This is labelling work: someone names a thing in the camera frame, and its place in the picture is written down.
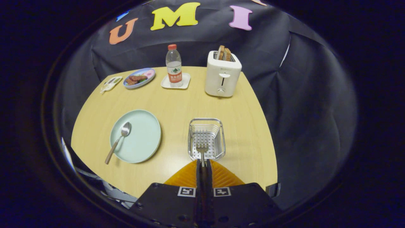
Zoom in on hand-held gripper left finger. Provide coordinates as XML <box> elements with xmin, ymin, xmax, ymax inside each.
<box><xmin>128</xmin><ymin>159</ymin><xmax>203</xmax><ymax>228</ymax></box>

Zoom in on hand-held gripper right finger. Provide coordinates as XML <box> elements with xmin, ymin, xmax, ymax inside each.
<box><xmin>206</xmin><ymin>159</ymin><xmax>282</xmax><ymax>228</ymax></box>

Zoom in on metal fork wooden handle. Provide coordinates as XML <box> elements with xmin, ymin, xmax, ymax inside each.
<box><xmin>196</xmin><ymin>142</ymin><xmax>209</xmax><ymax>190</ymax></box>

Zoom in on metal spoon wooden handle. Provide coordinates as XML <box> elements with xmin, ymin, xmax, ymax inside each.
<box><xmin>105</xmin><ymin>122</ymin><xmax>132</xmax><ymax>165</ymax></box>

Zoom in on mint green plate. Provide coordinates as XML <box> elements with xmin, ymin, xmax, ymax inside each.
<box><xmin>110</xmin><ymin>110</ymin><xmax>162</xmax><ymax>164</ymax></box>

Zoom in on white square coaster tray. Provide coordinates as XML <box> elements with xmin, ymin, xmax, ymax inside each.
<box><xmin>161</xmin><ymin>73</ymin><xmax>191</xmax><ymax>90</ymax></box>

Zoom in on white toaster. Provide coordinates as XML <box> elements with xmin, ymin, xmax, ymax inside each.
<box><xmin>205</xmin><ymin>51</ymin><xmax>242</xmax><ymax>98</ymax></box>

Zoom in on clear water bottle red cap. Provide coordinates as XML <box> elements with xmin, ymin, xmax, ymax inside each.
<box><xmin>166</xmin><ymin>44</ymin><xmax>183</xmax><ymax>88</ymax></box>

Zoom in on black backdrop cloth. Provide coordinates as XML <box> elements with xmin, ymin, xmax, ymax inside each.
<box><xmin>59</xmin><ymin>0</ymin><xmax>358</xmax><ymax>209</ymax></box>

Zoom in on blue rimmed plate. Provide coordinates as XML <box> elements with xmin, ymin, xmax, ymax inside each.
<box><xmin>123</xmin><ymin>68</ymin><xmax>156</xmax><ymax>89</ymax></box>

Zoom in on brown meat slices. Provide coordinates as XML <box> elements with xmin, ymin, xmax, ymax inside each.
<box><xmin>126</xmin><ymin>75</ymin><xmax>148</xmax><ymax>85</ymax></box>

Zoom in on small white divided dish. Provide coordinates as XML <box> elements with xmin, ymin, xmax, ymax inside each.
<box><xmin>100</xmin><ymin>76</ymin><xmax>122</xmax><ymax>94</ymax></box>

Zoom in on metal wire basket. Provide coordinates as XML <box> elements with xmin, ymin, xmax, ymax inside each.
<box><xmin>188</xmin><ymin>118</ymin><xmax>226</xmax><ymax>161</ymax></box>

